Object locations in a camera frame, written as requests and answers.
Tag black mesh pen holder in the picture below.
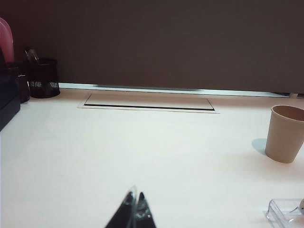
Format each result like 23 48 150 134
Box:
28 58 60 99

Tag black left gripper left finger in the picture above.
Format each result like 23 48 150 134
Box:
104 185 138 228

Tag pink plastic object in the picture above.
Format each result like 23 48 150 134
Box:
0 17 15 69

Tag desk cable flap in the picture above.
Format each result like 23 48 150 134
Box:
77 93 221 114

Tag clear plastic chip tray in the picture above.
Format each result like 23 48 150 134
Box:
265 198 304 228

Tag clear items in pen holder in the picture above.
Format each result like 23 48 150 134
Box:
23 48 41 64

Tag brown paper cup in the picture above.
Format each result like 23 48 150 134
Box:
265 104 304 164

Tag wide brown desk divider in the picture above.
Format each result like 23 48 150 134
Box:
0 0 304 96

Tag black box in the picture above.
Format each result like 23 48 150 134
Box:
0 45 21 131

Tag small black cylinder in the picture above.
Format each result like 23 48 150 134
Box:
15 72 30 104

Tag grey divider base rail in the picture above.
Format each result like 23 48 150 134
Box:
93 84 205 92

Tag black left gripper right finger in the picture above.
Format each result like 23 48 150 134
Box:
133 191 157 228

